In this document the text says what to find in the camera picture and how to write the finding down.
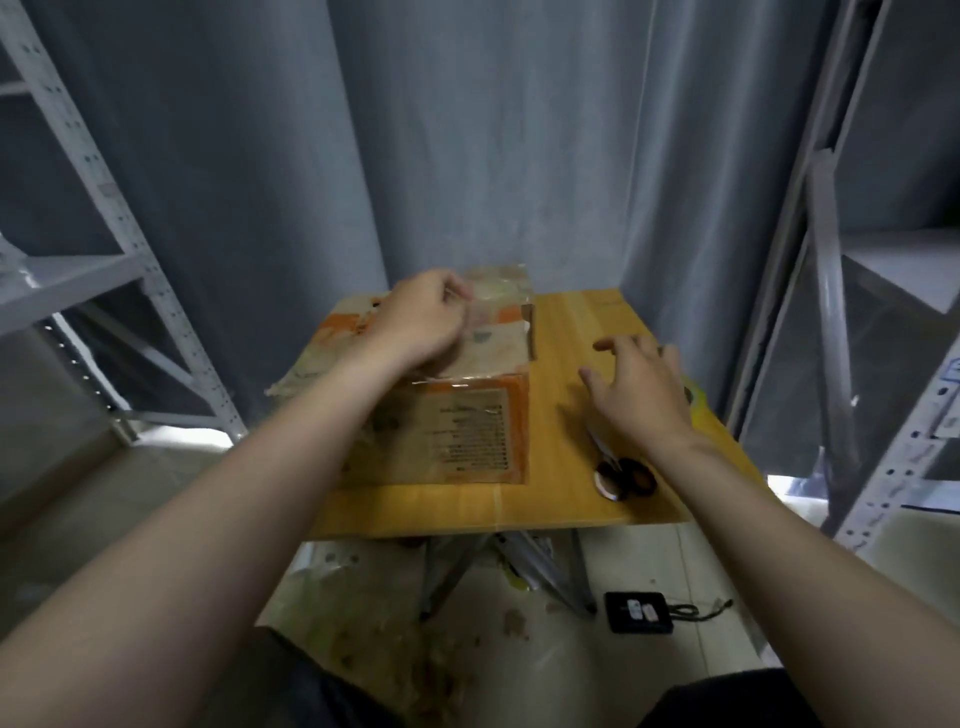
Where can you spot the person's right hand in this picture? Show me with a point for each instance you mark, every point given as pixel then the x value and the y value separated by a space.
pixel 638 393

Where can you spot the person's left hand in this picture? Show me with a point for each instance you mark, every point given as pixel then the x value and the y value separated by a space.
pixel 420 318

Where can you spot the yellow tape roll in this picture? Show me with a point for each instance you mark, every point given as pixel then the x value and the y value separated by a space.
pixel 693 398

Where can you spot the medium brown cardboard box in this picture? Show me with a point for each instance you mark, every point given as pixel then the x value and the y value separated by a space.
pixel 503 281

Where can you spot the large orange print cardboard box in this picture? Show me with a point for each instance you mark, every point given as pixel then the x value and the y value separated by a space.
pixel 450 428

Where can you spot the person's left forearm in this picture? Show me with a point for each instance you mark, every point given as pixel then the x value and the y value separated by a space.
pixel 165 570

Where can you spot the person's right forearm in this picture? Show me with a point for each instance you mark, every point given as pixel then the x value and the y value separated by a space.
pixel 810 585

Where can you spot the tape scraps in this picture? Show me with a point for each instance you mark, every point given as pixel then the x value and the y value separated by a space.
pixel 375 630

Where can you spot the person's right leg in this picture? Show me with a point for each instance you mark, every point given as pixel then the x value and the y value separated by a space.
pixel 735 702

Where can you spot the yellow wooden table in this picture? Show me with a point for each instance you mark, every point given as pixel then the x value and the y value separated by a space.
pixel 570 450

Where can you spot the grey curtain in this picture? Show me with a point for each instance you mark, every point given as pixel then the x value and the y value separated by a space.
pixel 450 135

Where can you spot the black power adapter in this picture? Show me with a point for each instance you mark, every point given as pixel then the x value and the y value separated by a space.
pixel 638 612

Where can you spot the grey metal shelf unit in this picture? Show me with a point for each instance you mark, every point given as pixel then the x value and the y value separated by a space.
pixel 870 300
pixel 75 285

